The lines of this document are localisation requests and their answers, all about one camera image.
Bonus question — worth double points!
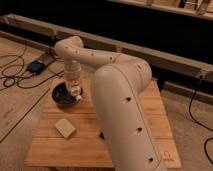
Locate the blue power adapter box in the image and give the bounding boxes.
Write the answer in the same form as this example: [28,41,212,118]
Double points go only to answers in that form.
[27,61,45,74]

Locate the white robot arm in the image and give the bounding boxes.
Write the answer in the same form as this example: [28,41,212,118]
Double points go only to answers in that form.
[54,36,167,171]

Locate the beige rectangular sponge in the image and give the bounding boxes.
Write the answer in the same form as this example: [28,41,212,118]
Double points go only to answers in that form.
[54,118,76,138]

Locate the black floor cable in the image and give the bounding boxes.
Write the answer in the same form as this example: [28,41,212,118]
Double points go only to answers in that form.
[0,43,68,90]

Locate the dark ceramic bowl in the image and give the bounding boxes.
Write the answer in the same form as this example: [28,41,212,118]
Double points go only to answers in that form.
[52,82,77,106]

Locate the black smartphone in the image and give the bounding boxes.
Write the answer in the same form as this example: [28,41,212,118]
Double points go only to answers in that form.
[100,132,105,140]

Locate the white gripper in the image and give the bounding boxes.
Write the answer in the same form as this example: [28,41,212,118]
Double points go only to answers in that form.
[64,59,82,97]

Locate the wooden table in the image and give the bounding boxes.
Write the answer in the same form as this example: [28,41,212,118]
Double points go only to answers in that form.
[25,80,181,171]

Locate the white plastic bottle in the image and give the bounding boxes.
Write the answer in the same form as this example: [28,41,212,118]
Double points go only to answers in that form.
[72,86,82,101]

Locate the black cable at right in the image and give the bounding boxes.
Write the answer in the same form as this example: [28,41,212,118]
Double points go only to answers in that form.
[187,77,213,165]

